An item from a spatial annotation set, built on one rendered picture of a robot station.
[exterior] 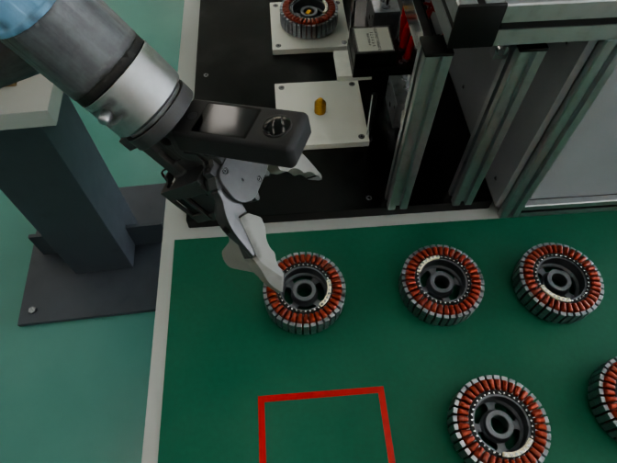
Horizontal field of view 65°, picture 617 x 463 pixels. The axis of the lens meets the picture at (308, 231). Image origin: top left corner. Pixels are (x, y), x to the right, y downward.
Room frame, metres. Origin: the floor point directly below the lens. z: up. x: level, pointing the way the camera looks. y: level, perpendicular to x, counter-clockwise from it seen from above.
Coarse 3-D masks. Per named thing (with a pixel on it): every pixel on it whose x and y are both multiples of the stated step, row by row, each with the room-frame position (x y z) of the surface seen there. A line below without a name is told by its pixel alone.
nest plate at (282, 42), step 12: (336, 0) 0.93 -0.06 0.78; (276, 12) 0.89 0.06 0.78; (276, 24) 0.85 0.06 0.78; (276, 36) 0.82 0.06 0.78; (288, 36) 0.82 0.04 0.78; (336, 36) 0.82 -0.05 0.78; (348, 36) 0.82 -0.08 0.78; (276, 48) 0.78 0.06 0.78; (288, 48) 0.78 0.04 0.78; (300, 48) 0.78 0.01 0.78; (312, 48) 0.78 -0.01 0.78; (324, 48) 0.78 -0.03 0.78; (336, 48) 0.79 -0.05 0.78
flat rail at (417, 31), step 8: (408, 0) 0.54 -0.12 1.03; (416, 0) 0.53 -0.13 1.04; (408, 8) 0.54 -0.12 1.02; (416, 8) 0.51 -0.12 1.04; (424, 8) 0.51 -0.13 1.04; (408, 16) 0.53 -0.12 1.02; (416, 16) 0.50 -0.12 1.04; (424, 16) 0.50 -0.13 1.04; (416, 24) 0.50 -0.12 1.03; (424, 24) 0.48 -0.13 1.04; (416, 32) 0.49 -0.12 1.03; (424, 32) 0.47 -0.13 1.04; (432, 32) 0.47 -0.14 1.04; (416, 40) 0.48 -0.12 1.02; (416, 48) 0.48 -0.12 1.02
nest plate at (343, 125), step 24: (288, 96) 0.65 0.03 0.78; (312, 96) 0.65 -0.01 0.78; (336, 96) 0.65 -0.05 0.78; (360, 96) 0.65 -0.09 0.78; (312, 120) 0.59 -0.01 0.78; (336, 120) 0.59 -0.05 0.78; (360, 120) 0.59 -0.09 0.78; (312, 144) 0.54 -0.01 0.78; (336, 144) 0.54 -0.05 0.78; (360, 144) 0.55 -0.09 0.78
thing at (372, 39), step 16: (352, 32) 0.64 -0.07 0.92; (368, 32) 0.64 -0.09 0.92; (384, 32) 0.64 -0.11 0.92; (352, 48) 0.61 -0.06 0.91; (368, 48) 0.60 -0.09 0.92; (384, 48) 0.60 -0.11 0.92; (336, 64) 0.61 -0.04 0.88; (352, 64) 0.60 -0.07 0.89; (368, 64) 0.59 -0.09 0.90; (384, 64) 0.59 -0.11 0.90; (400, 64) 0.59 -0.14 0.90; (352, 80) 0.59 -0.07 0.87
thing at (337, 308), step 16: (288, 256) 0.33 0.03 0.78; (304, 256) 0.33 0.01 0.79; (320, 256) 0.33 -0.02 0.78; (288, 272) 0.31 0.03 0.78; (304, 272) 0.31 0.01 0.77; (320, 272) 0.31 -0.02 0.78; (336, 272) 0.30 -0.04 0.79; (336, 288) 0.28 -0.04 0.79; (272, 304) 0.26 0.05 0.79; (288, 304) 0.26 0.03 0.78; (304, 304) 0.27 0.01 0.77; (320, 304) 0.26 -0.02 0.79; (336, 304) 0.26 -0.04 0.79; (288, 320) 0.24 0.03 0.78; (304, 320) 0.24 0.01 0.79; (320, 320) 0.24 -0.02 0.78
